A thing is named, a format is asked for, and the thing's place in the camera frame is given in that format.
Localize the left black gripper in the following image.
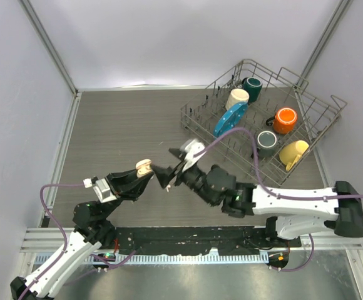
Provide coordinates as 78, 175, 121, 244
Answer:
100, 164, 153, 220

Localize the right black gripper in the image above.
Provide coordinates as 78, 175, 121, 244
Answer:
151, 147, 217, 206

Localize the pink earbud charging case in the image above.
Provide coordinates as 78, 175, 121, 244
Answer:
135, 159, 152, 178

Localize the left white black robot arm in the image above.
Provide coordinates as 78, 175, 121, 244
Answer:
10, 167, 154, 299

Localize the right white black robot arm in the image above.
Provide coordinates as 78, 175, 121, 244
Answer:
151, 148, 363, 247

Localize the blue polka dot plate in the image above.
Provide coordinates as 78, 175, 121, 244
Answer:
213, 102, 248, 138

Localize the cream mug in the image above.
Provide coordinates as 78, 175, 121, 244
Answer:
225, 88, 250, 110

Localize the grey green mug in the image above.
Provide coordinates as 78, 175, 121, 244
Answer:
255, 131, 277, 159

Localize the dark teal mug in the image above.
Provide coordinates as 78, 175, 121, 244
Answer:
242, 77, 262, 104

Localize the yellow mug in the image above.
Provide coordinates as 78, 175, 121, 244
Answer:
279, 140, 309, 172

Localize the orange mug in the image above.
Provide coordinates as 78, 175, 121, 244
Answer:
265, 107, 298, 134

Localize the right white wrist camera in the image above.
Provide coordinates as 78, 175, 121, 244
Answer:
180, 139, 206, 173

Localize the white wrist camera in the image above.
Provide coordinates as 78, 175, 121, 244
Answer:
180, 139, 206, 173
83, 177, 118, 203

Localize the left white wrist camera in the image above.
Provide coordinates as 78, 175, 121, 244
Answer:
83, 177, 118, 203

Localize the black mounting base plate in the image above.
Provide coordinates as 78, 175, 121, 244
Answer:
102, 226, 302, 256

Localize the grey wire dish rack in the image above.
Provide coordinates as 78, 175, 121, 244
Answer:
180, 59, 347, 187

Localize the white slotted cable duct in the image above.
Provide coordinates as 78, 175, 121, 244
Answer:
36, 252, 269, 265

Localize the aluminium frame rail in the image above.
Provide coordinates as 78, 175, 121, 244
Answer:
20, 227, 64, 253

